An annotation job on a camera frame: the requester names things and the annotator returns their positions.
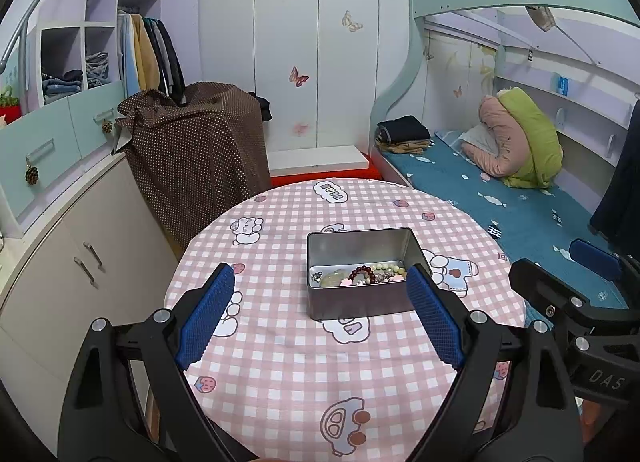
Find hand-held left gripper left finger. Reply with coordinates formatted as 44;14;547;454
57;262;261;462

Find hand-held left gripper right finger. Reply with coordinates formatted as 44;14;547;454
405;263;586;462

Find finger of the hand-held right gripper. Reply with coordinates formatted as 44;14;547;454
507;257;608;350
569;238;640;310

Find silver metal tin box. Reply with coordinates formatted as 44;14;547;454
306;228;426;322

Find dark red bead bracelet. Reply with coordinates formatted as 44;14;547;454
347;265;376;288

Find teal candy print bed sheet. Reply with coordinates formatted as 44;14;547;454
382;129;631;310

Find dark hanging garment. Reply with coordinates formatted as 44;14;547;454
589;97;640;263

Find pink checked tablecloth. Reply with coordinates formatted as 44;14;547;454
162;178;528;462

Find green quilt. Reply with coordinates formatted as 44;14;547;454
497;87;563;189

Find white pillow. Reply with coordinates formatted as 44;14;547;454
447;123;501;158

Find brown dotted cover cloth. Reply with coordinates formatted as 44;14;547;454
116;81;273;253

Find pink quilt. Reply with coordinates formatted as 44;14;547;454
460;95;526;178

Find beige lower cabinet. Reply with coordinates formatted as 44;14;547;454
0;152;181;393

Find tan folded clothes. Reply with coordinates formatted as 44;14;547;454
375;138;433;157

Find white board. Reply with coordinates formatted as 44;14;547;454
268;146;371;174

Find black folded clothes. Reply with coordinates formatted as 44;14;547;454
376;115;432;144

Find black garment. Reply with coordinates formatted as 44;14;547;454
247;91;273;123

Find mint drawer cabinet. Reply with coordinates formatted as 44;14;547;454
0;80;133;238

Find row of hanging clothes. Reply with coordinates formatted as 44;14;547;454
117;12;187;106

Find folded blue jeans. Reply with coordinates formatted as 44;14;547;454
41;70;83;103
85;51;111;88

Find green plant in red pot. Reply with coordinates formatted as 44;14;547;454
0;85;21;123

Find white wardrobe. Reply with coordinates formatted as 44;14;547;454
197;0;431;153

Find white shelf unit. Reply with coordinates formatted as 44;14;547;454
37;0;168;108

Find grey curved metal pipe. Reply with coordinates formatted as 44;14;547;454
0;0;88;73

